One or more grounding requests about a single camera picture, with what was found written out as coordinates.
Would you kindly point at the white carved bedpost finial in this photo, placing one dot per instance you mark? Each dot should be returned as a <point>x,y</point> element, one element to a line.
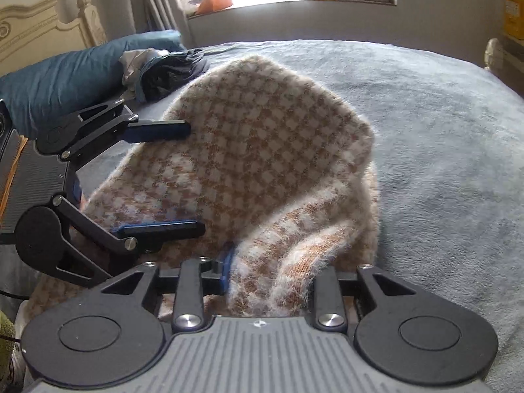
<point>493,53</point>

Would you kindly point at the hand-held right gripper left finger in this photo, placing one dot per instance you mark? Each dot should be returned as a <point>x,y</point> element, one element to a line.
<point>226,268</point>

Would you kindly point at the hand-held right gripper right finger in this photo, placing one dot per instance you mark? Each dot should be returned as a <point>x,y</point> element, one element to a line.
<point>327,290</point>

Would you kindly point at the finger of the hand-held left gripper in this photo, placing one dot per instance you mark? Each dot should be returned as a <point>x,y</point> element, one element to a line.
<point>159,130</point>
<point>163,231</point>

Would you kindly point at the orange bag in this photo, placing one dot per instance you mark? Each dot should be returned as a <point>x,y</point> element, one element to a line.
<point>215,2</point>

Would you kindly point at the light blue garment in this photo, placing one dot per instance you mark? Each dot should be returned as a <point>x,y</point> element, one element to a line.
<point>141,80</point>

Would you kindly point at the dark grey garment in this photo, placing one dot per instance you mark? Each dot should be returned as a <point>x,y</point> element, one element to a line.
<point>172,73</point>

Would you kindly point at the grey curtain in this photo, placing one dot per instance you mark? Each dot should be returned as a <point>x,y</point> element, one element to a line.
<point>159,4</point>

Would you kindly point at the pink white houndstooth coat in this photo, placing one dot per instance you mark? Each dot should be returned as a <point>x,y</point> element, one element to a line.
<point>266,131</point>

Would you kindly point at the teal quilted duvet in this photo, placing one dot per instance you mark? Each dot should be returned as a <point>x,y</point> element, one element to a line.
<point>61,77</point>

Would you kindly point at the yellow box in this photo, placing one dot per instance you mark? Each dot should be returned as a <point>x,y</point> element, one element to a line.
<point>513,16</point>

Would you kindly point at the cream carved headboard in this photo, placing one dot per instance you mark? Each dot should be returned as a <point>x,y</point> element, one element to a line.
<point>32,28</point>

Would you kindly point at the grey bed blanket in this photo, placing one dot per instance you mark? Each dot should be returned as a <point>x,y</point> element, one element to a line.
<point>430,151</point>

